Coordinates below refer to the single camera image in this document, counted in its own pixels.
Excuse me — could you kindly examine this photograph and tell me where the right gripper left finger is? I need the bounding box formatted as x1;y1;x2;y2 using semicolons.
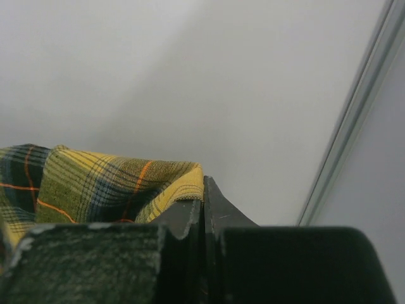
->
1;200;201;303

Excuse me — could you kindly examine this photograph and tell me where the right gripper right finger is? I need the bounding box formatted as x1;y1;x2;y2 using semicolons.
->
204;176;396;303

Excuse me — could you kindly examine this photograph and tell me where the yellow plaid long sleeve shirt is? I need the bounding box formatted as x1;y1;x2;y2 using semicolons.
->
1;144;204;263

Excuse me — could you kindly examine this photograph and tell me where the right corner aluminium post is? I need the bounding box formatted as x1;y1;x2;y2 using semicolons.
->
297;1;404;226

